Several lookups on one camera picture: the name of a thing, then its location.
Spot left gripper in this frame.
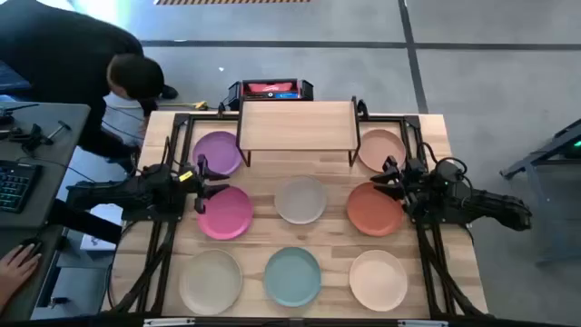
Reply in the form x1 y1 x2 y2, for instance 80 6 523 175
171 153 231 215

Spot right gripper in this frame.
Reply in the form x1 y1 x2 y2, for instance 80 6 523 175
369 155 430 214

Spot purple plate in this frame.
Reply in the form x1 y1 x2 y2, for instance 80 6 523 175
192 130 243 176

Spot dark orange plate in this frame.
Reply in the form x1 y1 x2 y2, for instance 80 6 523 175
346 182 406 238

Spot peach plate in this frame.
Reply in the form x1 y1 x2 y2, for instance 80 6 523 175
358 128 408 173

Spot pink plate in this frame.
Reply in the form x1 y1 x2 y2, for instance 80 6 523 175
196 184 254 241

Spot grey plate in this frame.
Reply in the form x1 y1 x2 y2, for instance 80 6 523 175
273 174 328 225

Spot cream plate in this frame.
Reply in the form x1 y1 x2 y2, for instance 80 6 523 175
349 249 409 312

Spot beige plate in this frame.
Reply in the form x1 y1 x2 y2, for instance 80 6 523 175
178 248 243 316

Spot teal plate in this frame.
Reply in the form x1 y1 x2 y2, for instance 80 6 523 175
263 246 322 308

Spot wooden shelf riser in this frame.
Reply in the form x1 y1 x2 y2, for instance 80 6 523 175
234 95 363 168

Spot white box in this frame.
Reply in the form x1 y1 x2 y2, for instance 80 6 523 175
80 202 123 253

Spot red and black box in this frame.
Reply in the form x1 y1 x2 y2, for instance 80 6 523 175
226 78 315 112

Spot black diagonal beam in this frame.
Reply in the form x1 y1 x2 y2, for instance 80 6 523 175
47 198 123 246

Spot grey desk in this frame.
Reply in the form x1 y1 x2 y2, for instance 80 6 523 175
0 102 92 322

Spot grey metal cart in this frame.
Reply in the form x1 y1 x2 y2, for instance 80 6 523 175
498 117 581 267

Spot black clamp tool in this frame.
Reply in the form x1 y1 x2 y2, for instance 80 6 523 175
0 120 73 154

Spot black computer mouse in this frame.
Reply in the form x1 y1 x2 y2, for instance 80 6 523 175
17 236 45 258

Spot black backlit keyboard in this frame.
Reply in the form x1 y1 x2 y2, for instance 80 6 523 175
0 159 44 214

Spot person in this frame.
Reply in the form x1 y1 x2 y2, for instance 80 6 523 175
0 0 179 160

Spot person's hand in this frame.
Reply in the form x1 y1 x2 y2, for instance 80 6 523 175
0 243 43 310

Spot black table frame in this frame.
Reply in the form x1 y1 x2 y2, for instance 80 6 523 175
102 111 489 319

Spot yellow floor cable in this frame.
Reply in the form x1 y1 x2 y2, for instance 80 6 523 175
153 100 209 112

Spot white metal bracket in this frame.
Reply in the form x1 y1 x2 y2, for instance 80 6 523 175
143 317 196 327
397 319 450 327

